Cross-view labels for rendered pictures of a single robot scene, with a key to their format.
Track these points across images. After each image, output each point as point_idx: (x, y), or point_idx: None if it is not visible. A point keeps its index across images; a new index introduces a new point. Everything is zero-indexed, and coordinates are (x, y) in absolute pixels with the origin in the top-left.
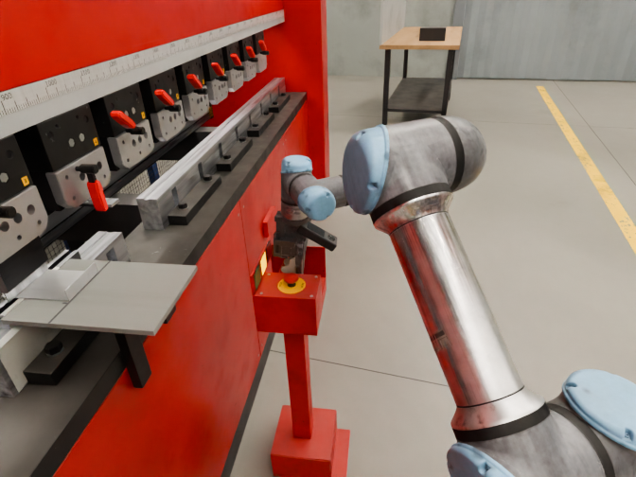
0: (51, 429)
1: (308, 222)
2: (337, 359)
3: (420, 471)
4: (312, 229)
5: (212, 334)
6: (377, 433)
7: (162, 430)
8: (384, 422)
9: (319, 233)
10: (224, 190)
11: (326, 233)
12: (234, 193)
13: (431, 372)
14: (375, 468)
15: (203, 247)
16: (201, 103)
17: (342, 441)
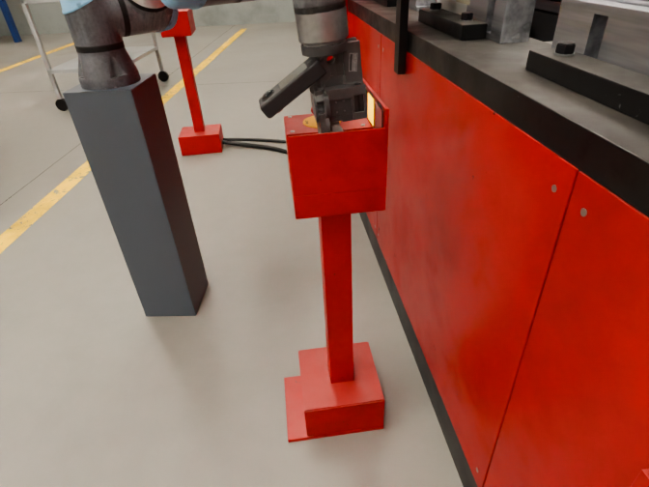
0: (393, 18)
1: (306, 66)
2: None
3: (195, 414)
4: (296, 71)
5: (441, 204)
6: (249, 448)
7: (401, 143)
8: (238, 471)
9: (285, 78)
10: (605, 119)
11: (275, 91)
12: (567, 121)
13: None
14: (251, 404)
15: (467, 84)
16: None
17: (296, 420)
